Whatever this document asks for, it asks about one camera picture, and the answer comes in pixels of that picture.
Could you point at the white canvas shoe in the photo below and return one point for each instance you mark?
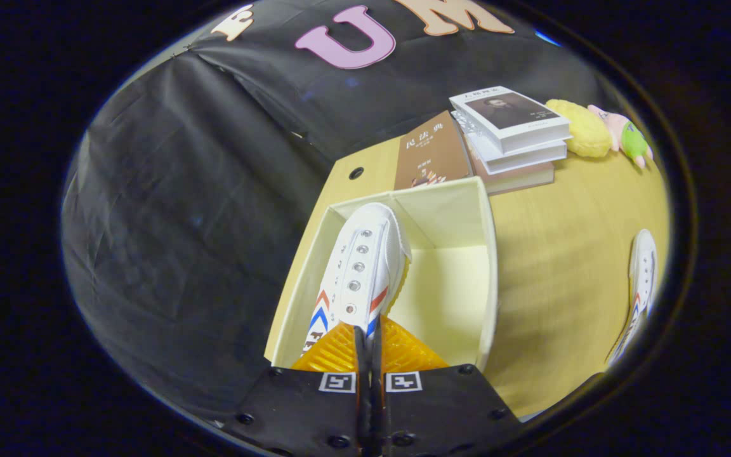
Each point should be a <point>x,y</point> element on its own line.
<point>365,260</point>
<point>643,279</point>

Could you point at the yellow plush toy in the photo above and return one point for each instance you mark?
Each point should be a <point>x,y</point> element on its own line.
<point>584,130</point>

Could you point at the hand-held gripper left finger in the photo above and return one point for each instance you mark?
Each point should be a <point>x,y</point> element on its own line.
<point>302,412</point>

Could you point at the thick brown-edged book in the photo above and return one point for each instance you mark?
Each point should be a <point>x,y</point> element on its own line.
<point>521,179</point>

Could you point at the pink and green plush toy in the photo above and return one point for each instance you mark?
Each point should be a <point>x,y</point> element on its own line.
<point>629,136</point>

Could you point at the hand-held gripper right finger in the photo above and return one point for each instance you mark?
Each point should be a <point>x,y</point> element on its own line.
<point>441,412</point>

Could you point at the plain white book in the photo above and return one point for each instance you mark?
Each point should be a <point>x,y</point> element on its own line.
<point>524,157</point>

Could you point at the black backdrop cloth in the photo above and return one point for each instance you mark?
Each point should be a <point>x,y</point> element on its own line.
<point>181,222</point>

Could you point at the white portrait cover book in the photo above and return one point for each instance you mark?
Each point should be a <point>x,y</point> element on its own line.
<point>508,114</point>

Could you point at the brown cover book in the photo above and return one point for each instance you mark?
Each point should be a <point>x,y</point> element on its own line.
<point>432,152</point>

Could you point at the beige storage box grey lid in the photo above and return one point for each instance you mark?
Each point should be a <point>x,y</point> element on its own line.
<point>454,285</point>

